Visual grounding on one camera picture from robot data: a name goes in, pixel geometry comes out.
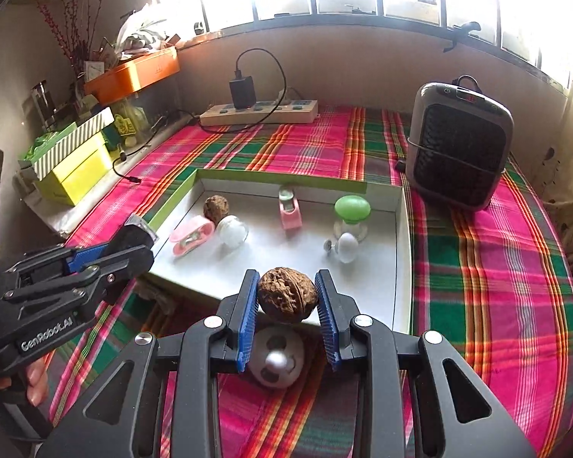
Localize white plastic bag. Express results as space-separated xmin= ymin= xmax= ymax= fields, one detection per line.
xmin=117 ymin=2 xmax=173 ymax=51

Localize brown walnut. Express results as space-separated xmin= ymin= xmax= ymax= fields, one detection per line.
xmin=258 ymin=267 xmax=320 ymax=326
xmin=203 ymin=195 xmax=231 ymax=224

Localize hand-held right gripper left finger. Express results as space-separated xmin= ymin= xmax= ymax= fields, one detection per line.
xmin=36 ymin=269 xmax=261 ymax=458

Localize small pink plastic gadget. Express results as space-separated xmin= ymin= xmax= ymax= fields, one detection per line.
xmin=278 ymin=187 xmax=303 ymax=231

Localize green topped clear bottle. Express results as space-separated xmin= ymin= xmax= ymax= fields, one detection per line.
xmin=333 ymin=195 xmax=371 ymax=242

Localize yellow box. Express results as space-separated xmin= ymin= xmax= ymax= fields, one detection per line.
xmin=38 ymin=134 xmax=113 ymax=207

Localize dried red branches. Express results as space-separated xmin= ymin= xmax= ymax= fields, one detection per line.
xmin=33 ymin=0 xmax=115 ymax=72

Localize black charging cable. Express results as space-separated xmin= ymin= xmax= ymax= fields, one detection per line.
xmin=111 ymin=48 xmax=287 ymax=184

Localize small white egg-shaped object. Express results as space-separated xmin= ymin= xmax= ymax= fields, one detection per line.
xmin=324 ymin=231 xmax=360 ymax=265

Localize grey and black fan heater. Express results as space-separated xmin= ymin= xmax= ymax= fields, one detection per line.
xmin=400 ymin=81 xmax=515 ymax=211

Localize white round panda toy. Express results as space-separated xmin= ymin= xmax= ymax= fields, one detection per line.
xmin=247 ymin=325 xmax=306 ymax=389

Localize white power strip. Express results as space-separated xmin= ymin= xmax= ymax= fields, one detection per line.
xmin=199 ymin=98 xmax=319 ymax=127

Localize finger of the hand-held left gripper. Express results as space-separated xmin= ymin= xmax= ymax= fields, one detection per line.
xmin=2 ymin=242 xmax=118 ymax=292
xmin=0 ymin=247 xmax=156 ymax=318

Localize yellow green packet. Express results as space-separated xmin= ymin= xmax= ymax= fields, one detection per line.
xmin=110 ymin=100 xmax=149 ymax=146

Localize green ribbon bow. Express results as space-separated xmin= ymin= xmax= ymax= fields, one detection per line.
xmin=18 ymin=121 xmax=77 ymax=163

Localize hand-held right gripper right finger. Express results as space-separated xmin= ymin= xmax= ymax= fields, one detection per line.
xmin=314 ymin=269 xmax=538 ymax=458

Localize orange plastic box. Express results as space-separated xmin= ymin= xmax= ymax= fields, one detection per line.
xmin=83 ymin=47 xmax=180 ymax=106

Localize person's left hand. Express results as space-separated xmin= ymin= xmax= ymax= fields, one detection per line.
xmin=0 ymin=357 xmax=49 ymax=407

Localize shallow cardboard box tray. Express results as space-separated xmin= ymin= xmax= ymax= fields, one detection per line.
xmin=146 ymin=168 xmax=414 ymax=335

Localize pink oval case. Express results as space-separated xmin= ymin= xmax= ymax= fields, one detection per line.
xmin=168 ymin=217 xmax=215 ymax=256

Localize black charger plug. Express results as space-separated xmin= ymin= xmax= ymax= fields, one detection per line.
xmin=229 ymin=69 xmax=257 ymax=110

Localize pink green plaid tablecloth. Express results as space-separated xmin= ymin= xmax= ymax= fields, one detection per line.
xmin=43 ymin=105 xmax=573 ymax=458

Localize black handheld device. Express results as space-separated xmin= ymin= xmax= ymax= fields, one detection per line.
xmin=106 ymin=216 xmax=159 ymax=268

